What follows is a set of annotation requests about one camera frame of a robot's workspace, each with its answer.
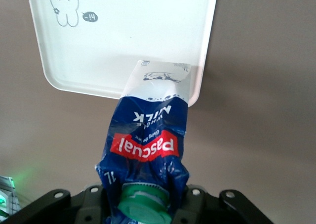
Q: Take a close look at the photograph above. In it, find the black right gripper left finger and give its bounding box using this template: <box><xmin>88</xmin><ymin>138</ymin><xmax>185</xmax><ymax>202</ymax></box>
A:
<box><xmin>0</xmin><ymin>183</ymin><xmax>111</xmax><ymax>224</ymax></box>

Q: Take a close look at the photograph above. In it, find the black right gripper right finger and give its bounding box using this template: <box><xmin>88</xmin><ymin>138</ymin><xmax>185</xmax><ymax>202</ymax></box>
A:
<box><xmin>171</xmin><ymin>183</ymin><xmax>275</xmax><ymax>224</ymax></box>

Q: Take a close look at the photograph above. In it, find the blue white milk carton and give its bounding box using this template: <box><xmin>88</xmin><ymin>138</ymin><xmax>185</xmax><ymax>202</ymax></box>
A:
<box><xmin>94</xmin><ymin>60</ymin><xmax>192</xmax><ymax>224</ymax></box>

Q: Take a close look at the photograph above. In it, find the cream rabbit print tray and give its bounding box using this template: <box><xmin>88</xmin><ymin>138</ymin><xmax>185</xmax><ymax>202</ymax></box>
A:
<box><xmin>26</xmin><ymin>0</ymin><xmax>219</xmax><ymax>108</ymax></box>

